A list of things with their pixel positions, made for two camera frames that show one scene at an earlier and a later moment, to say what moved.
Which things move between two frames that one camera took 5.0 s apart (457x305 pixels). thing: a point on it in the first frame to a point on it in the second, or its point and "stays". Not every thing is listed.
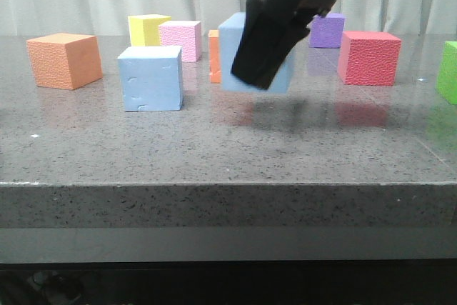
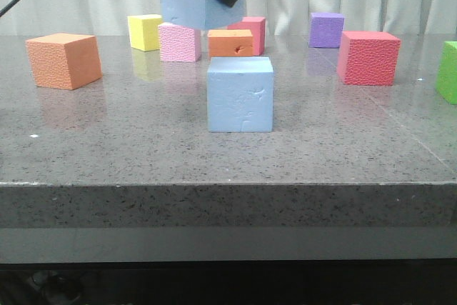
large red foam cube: [369, 58] stays
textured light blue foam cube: [230, 29] to [240, 94]
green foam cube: [446, 76] stays
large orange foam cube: [65, 61] stays
